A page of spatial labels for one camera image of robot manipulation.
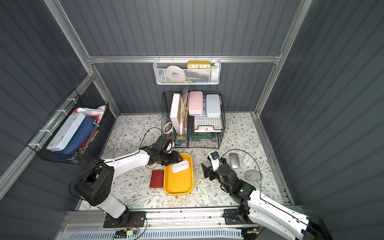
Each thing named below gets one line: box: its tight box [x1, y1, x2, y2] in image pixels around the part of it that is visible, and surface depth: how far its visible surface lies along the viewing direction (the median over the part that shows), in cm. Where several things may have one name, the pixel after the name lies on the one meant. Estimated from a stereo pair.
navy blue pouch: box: [55, 116, 96, 156], surface depth 68 cm
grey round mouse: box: [244, 169, 263, 182], surface depth 86 cm
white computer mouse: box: [171, 160, 190, 173], surface depth 91 cm
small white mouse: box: [242, 153, 255, 167], surface depth 94 cm
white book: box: [170, 93, 181, 135], surface depth 91 cm
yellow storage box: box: [164, 153, 194, 196], surface depth 88 cm
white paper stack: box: [194, 125, 222, 133], surface depth 89 cm
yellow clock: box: [186, 60, 212, 69], surface depth 90 cm
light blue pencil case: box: [206, 94, 222, 117], surface depth 96 cm
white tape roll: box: [165, 65, 185, 81], surface depth 85 cm
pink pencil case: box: [188, 91, 204, 115], surface depth 93 cm
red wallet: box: [149, 169, 164, 188], surface depth 87 cm
